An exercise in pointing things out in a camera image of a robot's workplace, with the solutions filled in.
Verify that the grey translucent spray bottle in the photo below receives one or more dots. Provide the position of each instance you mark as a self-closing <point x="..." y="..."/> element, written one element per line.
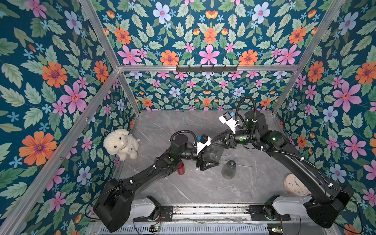
<point x="211" y="156"/>

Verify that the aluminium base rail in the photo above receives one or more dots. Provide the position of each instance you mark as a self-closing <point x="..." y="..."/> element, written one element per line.
<point x="211" y="213"/>

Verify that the round beige wall clock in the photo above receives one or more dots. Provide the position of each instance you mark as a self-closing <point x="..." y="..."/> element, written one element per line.
<point x="295" y="187"/>

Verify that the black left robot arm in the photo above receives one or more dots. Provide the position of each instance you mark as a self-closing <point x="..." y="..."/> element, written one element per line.
<point x="117" y="204"/>

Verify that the aluminium frame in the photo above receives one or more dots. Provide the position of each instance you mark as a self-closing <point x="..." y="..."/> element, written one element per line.
<point x="72" y="71"/>

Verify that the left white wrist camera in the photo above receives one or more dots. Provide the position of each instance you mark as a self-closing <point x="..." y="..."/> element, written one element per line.
<point x="202" y="142"/>

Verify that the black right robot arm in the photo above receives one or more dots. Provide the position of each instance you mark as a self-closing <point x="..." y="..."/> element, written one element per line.
<point x="326" y="199"/>

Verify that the black hook rail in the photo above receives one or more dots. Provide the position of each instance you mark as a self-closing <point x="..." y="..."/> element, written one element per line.
<point x="206" y="68"/>

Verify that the white plush teddy bear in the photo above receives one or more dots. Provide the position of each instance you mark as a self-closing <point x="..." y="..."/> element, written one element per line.
<point x="121" y="143"/>

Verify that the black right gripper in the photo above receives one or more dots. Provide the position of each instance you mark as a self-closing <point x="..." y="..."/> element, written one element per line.
<point x="228" y="139"/>

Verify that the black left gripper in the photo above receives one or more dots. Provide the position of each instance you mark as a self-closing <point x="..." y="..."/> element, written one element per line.
<point x="199" y="163"/>

